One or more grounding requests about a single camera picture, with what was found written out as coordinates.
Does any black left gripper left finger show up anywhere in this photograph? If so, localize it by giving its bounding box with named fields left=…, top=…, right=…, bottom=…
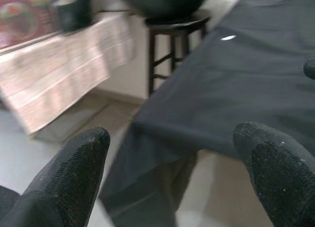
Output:
left=0, top=127, right=111, bottom=227

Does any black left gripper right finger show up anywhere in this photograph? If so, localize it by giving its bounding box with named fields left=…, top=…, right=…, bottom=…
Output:
left=232, top=122, right=315, bottom=227

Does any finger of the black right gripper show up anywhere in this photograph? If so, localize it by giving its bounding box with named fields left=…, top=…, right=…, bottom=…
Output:
left=304, top=58, right=315, bottom=80

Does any black tablecloth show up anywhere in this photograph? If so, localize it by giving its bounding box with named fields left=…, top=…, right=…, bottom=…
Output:
left=98, top=0, right=315, bottom=227

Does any beige patterned cloth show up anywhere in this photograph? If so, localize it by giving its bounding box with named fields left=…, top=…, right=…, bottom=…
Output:
left=0, top=14, right=137, bottom=135

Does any dark wooden stool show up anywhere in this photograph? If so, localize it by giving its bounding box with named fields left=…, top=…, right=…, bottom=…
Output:
left=145, top=9, right=212, bottom=97

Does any black round bowl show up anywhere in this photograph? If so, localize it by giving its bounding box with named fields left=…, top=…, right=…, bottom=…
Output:
left=118, top=0, right=212, bottom=18

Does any red printed board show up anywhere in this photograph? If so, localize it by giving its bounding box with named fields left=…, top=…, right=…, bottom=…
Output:
left=0, top=0, right=57, bottom=49

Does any black box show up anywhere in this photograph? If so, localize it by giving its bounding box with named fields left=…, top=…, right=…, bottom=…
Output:
left=56, top=0, right=94, bottom=32

